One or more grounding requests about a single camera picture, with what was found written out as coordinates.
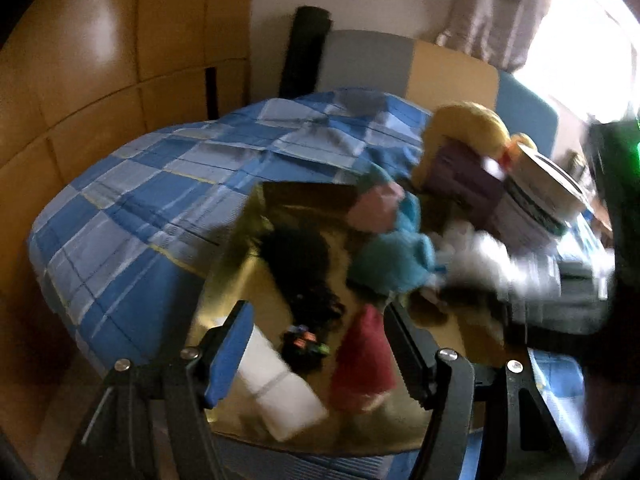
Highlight yellow giraffe plush toy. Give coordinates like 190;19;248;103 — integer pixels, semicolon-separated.
410;101;538;188

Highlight beige curtain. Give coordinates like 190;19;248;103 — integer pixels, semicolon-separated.
436;0;551;73

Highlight blue checked bedsheet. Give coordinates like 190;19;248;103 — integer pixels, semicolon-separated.
28;88;577;479

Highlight white towel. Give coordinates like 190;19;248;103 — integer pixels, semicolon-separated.
236;326;329;442

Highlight gold tray box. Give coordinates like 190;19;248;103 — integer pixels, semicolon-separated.
184;180;526;456

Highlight brown purple box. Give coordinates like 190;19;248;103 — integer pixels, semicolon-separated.
425;138;506;228

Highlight white protein powder can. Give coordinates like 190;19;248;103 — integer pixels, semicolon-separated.
488;143;587;256

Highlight teal plush toy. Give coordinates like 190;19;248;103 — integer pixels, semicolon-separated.
346;164;436;299

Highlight wooden wardrobe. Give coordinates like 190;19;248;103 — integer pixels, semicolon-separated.
0;0;254;386

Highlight black rolled mat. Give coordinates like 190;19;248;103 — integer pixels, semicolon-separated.
278;6;332;100

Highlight grey yellow blue headboard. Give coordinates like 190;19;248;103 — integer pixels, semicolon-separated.
316;29;559;156

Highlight white sock with blue band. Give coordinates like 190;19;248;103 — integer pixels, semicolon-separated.
435;220;512;292

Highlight red knit item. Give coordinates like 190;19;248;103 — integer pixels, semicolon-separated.
329;304;396;414

